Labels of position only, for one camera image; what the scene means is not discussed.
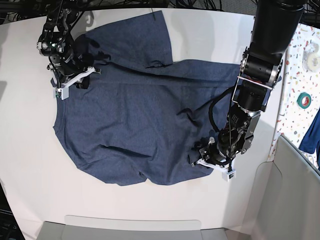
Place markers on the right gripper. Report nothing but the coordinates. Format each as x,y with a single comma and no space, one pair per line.
67,70

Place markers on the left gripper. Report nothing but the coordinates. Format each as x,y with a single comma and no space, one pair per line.
211,157

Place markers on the dark blue printed t-shirt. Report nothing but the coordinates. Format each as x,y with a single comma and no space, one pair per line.
144,117

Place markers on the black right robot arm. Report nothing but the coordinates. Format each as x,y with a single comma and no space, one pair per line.
67,57

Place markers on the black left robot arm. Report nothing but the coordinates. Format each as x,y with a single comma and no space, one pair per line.
275,23

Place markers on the blue cloth at right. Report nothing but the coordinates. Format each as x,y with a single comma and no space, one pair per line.
311,140

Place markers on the terrazzo patterned side surface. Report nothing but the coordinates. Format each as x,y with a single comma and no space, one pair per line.
291,120

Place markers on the green tape roll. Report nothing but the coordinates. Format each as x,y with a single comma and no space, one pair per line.
304,100

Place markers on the clear tape dispenser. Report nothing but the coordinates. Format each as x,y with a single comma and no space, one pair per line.
311,57

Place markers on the grey front divider panel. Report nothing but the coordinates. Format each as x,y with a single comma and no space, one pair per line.
90,228

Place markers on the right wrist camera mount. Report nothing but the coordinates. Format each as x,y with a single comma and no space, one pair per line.
72,82

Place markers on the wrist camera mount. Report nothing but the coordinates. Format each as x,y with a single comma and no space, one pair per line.
227,175
72,82

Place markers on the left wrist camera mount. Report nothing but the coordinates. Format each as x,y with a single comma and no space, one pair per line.
227,175

